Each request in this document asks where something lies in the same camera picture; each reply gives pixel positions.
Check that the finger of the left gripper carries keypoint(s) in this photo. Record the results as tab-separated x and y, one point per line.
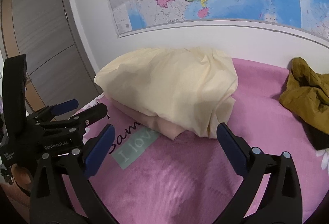
65	107

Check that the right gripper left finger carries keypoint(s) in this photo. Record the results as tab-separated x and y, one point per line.
50	201

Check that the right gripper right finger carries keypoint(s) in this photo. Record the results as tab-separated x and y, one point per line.
270	191

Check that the cream large garment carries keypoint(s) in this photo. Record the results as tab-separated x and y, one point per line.
192	87

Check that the left hand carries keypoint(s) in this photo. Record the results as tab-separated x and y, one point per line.
22	178

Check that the folded peach garment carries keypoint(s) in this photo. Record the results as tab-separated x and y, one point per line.
160	125

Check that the pink bed sheet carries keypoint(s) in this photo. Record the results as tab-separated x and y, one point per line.
148	178

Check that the grey wooden door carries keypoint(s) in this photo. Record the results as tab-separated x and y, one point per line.
58	68

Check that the olive brown jacket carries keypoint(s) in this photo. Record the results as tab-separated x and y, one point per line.
306	94

